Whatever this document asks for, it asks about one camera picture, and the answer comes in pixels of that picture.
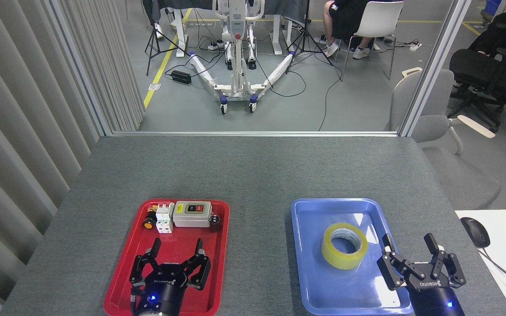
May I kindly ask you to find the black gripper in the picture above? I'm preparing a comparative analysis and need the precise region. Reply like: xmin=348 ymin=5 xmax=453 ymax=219
xmin=376 ymin=233 xmax=467 ymax=316
xmin=129 ymin=238 xmax=212 ymax=316

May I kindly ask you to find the yellow tape roll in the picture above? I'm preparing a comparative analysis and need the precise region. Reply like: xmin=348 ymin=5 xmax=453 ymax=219
xmin=321 ymin=222 xmax=369 ymax=270

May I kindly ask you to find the red plastic tray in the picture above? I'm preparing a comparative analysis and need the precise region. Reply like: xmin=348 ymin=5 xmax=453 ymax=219
xmin=104 ymin=199 xmax=231 ymax=316

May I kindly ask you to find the white circuit breaker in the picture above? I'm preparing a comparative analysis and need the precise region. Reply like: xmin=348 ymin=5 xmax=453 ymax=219
xmin=155 ymin=203 xmax=176 ymax=234

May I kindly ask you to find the black computer mouse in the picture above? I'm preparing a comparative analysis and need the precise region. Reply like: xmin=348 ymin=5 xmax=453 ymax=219
xmin=460 ymin=217 xmax=491 ymax=248

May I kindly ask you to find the grey office chair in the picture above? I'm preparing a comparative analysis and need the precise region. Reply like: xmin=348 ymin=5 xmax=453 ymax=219
xmin=385 ymin=69 xmax=502 ymax=210

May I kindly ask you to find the blue plastic tray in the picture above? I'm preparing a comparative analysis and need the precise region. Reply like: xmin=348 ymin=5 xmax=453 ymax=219
xmin=290 ymin=197 xmax=417 ymax=316

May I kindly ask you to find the black office chair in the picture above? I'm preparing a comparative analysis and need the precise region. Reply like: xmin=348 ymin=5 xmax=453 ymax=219
xmin=448 ymin=47 xmax=506 ymax=132

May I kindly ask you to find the black tripod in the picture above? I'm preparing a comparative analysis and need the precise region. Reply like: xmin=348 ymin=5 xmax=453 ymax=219
xmin=285 ymin=0 xmax=334 ymax=74
xmin=145 ymin=0 xmax=191 ymax=76

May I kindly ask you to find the white chair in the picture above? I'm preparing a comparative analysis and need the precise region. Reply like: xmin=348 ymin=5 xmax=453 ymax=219
xmin=340 ymin=1 xmax=404 ymax=82

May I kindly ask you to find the white wheeled stand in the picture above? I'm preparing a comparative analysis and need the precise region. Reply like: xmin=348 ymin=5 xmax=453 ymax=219
xmin=188 ymin=0 xmax=296 ymax=115

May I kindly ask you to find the grey two-button switch box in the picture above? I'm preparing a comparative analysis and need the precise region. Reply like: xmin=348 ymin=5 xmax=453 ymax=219
xmin=173 ymin=201 xmax=213 ymax=228

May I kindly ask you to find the silver table edge rail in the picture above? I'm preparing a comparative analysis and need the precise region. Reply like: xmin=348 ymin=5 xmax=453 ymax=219
xmin=112 ymin=130 xmax=399 ymax=138

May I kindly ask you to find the silver post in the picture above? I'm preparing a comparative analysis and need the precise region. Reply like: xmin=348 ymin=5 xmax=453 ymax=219
xmin=398 ymin=0 xmax=473 ymax=137

